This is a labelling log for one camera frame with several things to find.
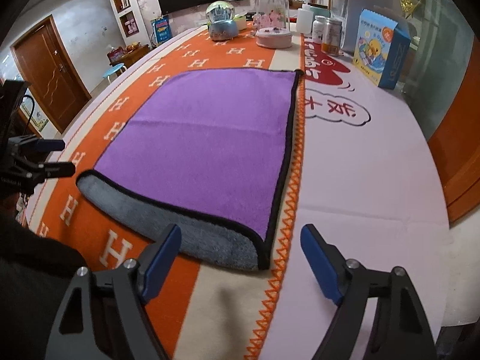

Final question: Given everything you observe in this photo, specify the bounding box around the wooden tv cabinet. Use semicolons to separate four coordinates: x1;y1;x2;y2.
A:
110;45;151;68

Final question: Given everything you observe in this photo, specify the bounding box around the white wall shelf unit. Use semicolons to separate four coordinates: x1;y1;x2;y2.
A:
110;0;151;46

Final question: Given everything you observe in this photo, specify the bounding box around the purple and grey towel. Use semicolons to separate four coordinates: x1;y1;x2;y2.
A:
76;67;303;272

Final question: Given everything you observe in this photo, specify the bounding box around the blue duck picture book box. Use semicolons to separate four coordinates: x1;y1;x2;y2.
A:
353;7;411;89

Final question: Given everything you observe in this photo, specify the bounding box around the green tissue box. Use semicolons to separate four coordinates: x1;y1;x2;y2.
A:
233;14;247;32

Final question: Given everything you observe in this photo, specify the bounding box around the blue round stool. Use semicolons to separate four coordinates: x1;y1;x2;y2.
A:
103;63;127;84

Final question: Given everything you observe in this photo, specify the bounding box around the brown wooden door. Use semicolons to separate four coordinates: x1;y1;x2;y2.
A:
10;15;91;133

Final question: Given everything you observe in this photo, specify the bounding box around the small white pill bottle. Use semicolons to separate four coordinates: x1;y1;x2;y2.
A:
312;16;327;45

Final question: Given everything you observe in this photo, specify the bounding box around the clear glass bottle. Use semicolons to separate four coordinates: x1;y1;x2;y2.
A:
269;0;289;22

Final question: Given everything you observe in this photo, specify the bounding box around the wooden sliding door frame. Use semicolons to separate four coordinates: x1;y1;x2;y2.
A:
428;38;480;223

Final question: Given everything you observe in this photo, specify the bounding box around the pink glass dome music box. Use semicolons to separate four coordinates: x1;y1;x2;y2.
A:
253;0;292;50

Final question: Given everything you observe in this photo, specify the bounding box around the white plastic jar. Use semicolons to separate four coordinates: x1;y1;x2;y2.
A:
296;3;314;36

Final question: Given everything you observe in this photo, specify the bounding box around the white covered appliance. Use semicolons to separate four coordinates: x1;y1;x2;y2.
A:
330;0;403;55

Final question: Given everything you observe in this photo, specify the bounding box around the blue castle snow globe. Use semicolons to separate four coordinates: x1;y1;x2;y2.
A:
206;1;239;41

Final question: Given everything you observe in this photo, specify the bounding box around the blue standing sign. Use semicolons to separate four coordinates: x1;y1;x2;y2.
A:
151;16;173;46

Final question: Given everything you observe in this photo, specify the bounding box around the silver orange can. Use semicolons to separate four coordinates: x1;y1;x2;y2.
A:
321;18;342;55

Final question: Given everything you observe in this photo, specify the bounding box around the red snack box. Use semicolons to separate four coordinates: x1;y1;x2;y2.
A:
106;46;125;64

